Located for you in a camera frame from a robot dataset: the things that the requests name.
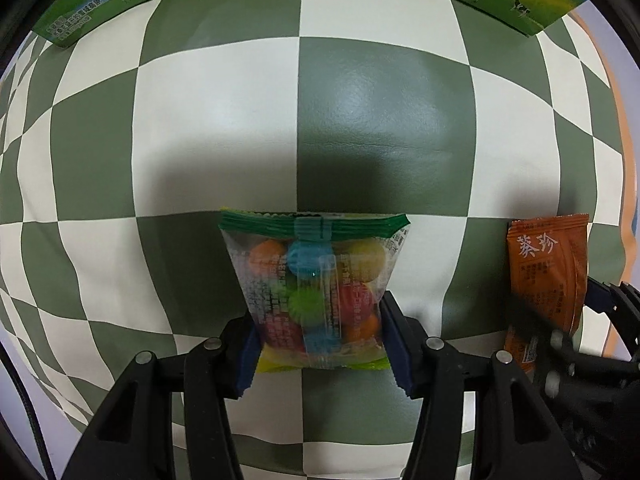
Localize green and white checkered mat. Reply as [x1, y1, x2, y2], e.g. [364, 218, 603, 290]
[0, 0, 637, 480]

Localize clear packet of coloured candies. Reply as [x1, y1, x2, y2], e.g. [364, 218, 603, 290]
[219, 206, 412, 374]

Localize orange snack packet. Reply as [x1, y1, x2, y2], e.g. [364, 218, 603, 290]
[504, 214, 590, 379]

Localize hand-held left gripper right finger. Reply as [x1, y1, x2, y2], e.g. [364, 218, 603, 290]
[377, 291, 583, 480]

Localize black cable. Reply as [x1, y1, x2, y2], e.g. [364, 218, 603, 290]
[0, 349, 57, 480]

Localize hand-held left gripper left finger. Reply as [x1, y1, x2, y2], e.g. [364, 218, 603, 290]
[60, 305, 263, 480]

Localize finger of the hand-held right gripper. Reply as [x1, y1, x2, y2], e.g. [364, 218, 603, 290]
[585, 276, 640, 361]
[504, 290, 640, 467]

